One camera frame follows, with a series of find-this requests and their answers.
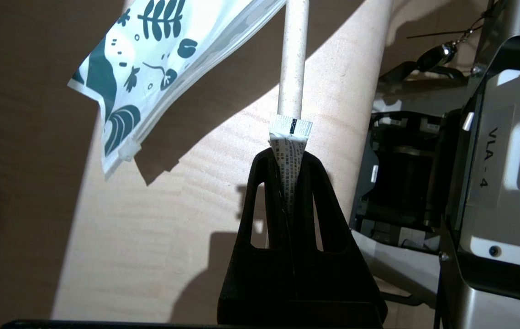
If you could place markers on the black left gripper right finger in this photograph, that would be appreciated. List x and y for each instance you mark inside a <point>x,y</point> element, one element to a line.
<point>333,278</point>

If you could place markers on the blue patterned zip pouch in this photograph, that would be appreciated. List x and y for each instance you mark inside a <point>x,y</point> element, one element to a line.
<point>150,68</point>

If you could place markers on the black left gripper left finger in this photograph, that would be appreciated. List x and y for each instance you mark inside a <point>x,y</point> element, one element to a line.
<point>260,278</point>

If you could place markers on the silver robot base chassis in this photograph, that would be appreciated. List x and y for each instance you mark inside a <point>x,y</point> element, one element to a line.
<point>492,228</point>

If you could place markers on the small white toothpaste tube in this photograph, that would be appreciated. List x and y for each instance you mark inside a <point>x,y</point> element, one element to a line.
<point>291,155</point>

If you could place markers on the black chassis part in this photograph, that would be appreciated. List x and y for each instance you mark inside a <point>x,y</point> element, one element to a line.
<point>401,183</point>

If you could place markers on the white toothbrush black bristles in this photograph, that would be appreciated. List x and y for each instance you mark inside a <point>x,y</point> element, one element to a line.
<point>294,55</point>

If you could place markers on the black key fob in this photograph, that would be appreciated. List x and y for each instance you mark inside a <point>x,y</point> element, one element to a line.
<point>433,55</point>

